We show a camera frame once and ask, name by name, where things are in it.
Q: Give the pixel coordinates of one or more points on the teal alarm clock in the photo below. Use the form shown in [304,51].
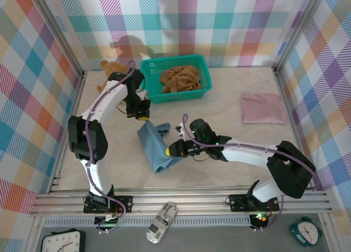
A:
[305,231]

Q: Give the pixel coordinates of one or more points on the blue tank top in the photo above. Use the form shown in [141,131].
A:
[156,150]

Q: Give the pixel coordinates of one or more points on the teal plastic basket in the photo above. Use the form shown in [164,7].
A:
[153,70]

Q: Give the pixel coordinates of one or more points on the brown teddy bear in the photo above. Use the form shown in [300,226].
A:
[111,66]

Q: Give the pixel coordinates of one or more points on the brown tank top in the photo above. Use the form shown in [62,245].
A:
[181,79]

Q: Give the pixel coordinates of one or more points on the pink tank top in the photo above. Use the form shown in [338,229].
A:
[263,109]

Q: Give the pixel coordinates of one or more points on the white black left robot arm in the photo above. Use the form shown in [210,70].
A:
[107,101]

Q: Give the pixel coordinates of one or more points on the aluminium frame cross rail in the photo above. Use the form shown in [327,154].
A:
[192,200]

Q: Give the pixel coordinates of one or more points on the aluminium frame post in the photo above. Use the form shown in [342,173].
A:
[59,35]
[300,29]

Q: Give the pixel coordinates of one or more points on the black square wall clock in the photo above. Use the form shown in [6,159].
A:
[61,241]

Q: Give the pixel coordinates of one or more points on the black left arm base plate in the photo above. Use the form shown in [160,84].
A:
[126,204]

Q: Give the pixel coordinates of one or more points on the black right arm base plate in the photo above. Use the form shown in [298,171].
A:
[238,202]

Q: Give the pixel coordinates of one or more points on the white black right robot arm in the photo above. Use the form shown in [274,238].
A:
[246,156]

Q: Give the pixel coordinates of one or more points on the aluminium frame side rail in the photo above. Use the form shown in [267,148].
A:
[64,153]
[290,109]

